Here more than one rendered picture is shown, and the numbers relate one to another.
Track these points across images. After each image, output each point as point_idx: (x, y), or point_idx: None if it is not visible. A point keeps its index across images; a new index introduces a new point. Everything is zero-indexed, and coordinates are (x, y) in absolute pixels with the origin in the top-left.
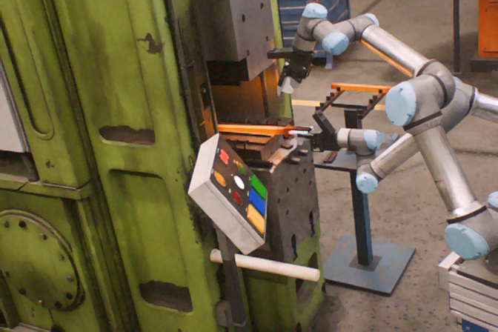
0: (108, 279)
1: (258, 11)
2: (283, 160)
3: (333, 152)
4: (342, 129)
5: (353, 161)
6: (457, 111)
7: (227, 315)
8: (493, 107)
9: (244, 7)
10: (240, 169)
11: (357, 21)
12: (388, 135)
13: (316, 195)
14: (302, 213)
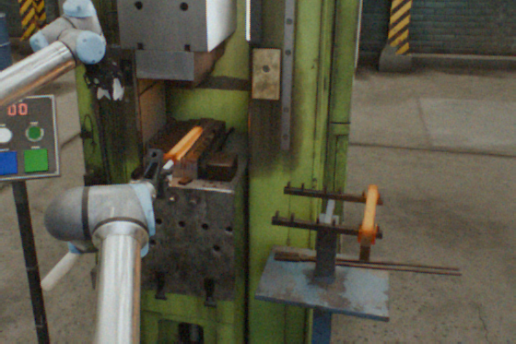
0: None
1: (172, 8)
2: None
3: (300, 256)
4: (143, 181)
5: (283, 277)
6: (48, 215)
7: (91, 276)
8: (99, 265)
9: None
10: (29, 132)
11: (66, 33)
12: (378, 304)
13: (230, 272)
14: (188, 266)
